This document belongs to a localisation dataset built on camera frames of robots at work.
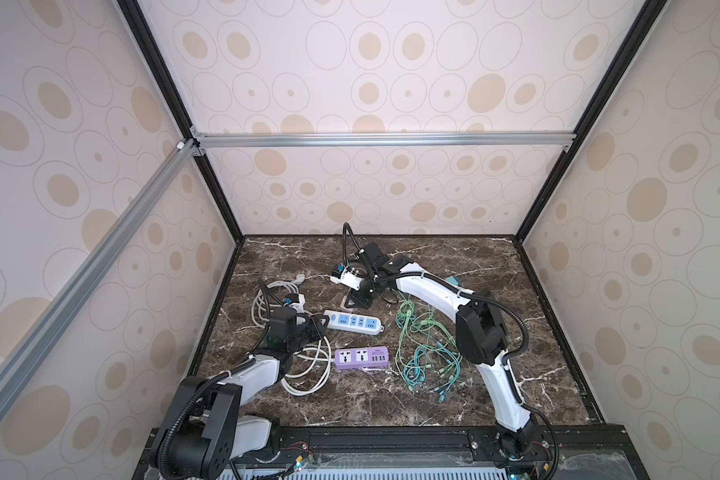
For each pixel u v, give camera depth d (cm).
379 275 70
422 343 91
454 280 105
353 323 93
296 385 84
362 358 85
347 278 82
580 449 75
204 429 42
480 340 56
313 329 79
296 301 81
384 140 90
